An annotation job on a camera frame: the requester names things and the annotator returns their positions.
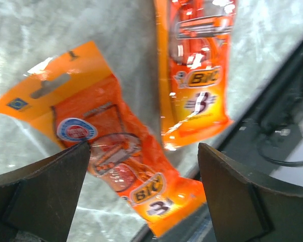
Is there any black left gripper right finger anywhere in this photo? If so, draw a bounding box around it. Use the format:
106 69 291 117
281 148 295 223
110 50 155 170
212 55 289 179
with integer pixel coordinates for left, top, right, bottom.
197 143 303 241

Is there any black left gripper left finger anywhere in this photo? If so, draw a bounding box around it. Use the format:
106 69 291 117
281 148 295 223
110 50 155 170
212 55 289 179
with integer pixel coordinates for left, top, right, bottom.
0 141 90 241

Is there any orange razor pack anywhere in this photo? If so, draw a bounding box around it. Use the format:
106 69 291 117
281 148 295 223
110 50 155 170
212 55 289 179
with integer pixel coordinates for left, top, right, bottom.
154 1 237 151
0 41 206 236

